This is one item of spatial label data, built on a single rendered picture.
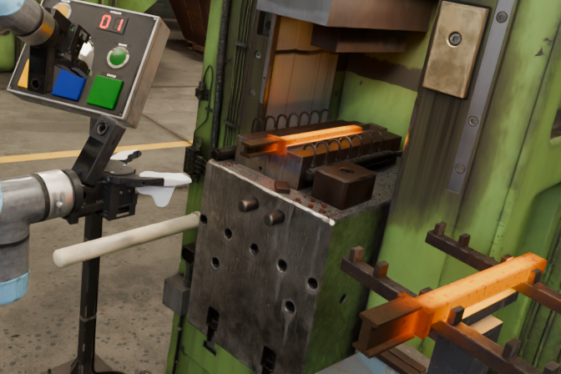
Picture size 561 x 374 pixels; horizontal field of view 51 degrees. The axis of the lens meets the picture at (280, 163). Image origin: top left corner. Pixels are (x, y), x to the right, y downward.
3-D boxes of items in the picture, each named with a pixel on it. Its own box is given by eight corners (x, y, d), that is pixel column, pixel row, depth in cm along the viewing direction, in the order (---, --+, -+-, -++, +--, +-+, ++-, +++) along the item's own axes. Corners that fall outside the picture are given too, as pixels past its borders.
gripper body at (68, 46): (93, 37, 127) (64, 9, 115) (79, 73, 125) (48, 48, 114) (63, 30, 129) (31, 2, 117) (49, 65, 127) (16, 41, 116)
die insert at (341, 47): (336, 52, 128) (341, 24, 126) (309, 45, 132) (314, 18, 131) (404, 52, 150) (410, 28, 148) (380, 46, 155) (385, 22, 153)
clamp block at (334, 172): (341, 210, 121) (347, 182, 119) (310, 196, 126) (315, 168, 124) (372, 199, 129) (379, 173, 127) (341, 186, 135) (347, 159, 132)
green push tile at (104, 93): (112, 109, 142) (122, 80, 143) (85, 102, 144) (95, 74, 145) (115, 111, 143) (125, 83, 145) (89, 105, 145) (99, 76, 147)
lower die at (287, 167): (297, 189, 128) (303, 154, 125) (234, 160, 140) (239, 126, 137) (396, 163, 159) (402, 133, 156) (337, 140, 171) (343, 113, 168)
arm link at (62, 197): (27, 166, 91) (53, 184, 86) (54, 162, 94) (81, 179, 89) (25, 209, 93) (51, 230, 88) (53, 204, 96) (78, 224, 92)
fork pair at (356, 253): (377, 279, 79) (381, 265, 78) (347, 260, 83) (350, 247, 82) (467, 246, 94) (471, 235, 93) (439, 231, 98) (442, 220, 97)
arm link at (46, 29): (36, 40, 110) (-1, 32, 111) (49, 50, 114) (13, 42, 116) (50, 4, 111) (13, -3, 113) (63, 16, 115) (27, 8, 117)
